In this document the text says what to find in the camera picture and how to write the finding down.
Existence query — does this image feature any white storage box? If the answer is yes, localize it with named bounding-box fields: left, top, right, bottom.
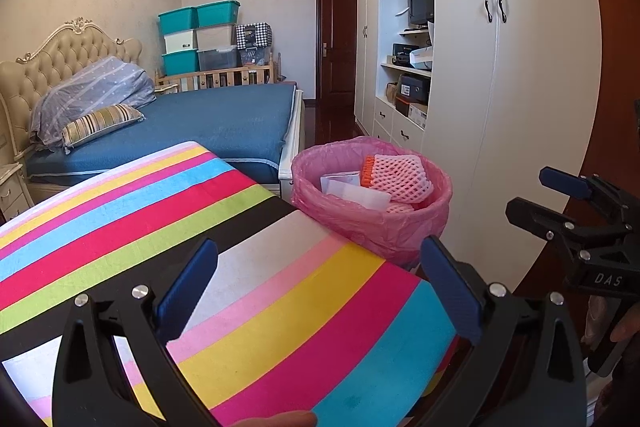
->
left=164, top=29, right=198, bottom=54

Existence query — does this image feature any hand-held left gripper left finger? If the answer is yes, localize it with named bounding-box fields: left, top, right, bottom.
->
left=52, top=238, right=221, bottom=427

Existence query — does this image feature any clear storage box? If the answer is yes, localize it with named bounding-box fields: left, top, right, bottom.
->
left=197, top=46, right=240, bottom=70

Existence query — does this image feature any white shelf box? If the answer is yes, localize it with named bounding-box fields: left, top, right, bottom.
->
left=410, top=47, right=433, bottom=72

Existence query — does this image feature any cream nightstand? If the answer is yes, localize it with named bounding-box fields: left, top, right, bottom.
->
left=0, top=162, right=31, bottom=223

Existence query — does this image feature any dark clear storage bag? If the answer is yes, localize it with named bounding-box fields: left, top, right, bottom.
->
left=239, top=47, right=273, bottom=68

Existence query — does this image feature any black safe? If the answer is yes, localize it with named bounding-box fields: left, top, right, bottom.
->
left=397, top=74, right=432, bottom=104

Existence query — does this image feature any pink bagged trash bin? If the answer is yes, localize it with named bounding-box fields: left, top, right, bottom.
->
left=291, top=136, right=453, bottom=268

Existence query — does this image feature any person's right hand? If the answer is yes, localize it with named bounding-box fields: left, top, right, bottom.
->
left=581, top=293, right=640, bottom=349

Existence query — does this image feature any white built-in wardrobe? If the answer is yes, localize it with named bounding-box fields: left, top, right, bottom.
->
left=354, top=0, right=603, bottom=258

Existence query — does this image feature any teal storage box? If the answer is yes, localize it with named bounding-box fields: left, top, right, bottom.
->
left=196, top=0, right=242, bottom=28
left=161, top=49, right=201, bottom=76
left=158, top=7, right=199, bottom=34

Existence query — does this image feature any brown wooden door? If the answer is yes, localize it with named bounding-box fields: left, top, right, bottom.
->
left=316, top=0, right=358, bottom=108

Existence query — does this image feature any beige tufted headboard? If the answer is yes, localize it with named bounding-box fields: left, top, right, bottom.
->
left=0, top=18, right=143, bottom=158

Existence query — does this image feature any rainbow striped tablecloth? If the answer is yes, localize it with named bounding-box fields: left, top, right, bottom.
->
left=0, top=141, right=458, bottom=427

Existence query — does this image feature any brown wooden panel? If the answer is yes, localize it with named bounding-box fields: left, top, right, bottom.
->
left=570, top=0, right=640, bottom=293

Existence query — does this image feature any striped pillow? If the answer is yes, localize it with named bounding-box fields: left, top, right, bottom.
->
left=61, top=103, right=146, bottom=150

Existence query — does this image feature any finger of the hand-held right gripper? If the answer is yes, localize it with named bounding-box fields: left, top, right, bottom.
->
left=505, top=197, right=629, bottom=269
left=539, top=166, right=629, bottom=224

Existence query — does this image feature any small white box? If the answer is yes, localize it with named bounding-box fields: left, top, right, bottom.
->
left=320, top=174, right=361, bottom=198

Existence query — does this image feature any person's left hand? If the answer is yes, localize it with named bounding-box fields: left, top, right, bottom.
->
left=235, top=409, right=319, bottom=427

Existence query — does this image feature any black shelf device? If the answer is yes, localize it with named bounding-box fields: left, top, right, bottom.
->
left=392, top=43, right=426, bottom=66

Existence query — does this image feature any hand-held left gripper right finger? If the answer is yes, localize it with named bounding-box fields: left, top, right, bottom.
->
left=420, top=234, right=588, bottom=427

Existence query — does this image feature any black white checkered bag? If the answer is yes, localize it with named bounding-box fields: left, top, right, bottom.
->
left=235, top=23, right=273, bottom=48

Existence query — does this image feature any beige storage box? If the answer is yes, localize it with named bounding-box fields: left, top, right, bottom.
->
left=196, top=24, right=237, bottom=52

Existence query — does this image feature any bed with blue mattress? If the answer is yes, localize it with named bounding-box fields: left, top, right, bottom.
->
left=25, top=84, right=306, bottom=198

